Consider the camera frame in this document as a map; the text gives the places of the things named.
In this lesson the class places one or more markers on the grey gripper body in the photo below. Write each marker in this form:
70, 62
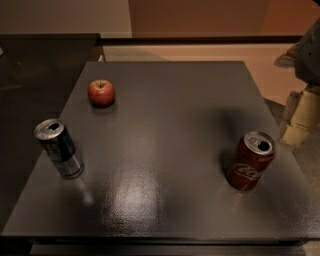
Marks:
309, 60

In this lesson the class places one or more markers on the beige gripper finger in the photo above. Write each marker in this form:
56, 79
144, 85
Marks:
301, 115
287, 59

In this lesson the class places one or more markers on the red coke can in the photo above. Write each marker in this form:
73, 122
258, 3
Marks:
254, 153

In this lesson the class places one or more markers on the blue silver energy drink can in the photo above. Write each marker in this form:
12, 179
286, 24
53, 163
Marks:
54, 137

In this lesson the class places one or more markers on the red apple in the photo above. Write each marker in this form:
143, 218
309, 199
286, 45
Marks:
101, 93

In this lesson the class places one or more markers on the dark side counter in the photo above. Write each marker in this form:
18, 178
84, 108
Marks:
37, 75

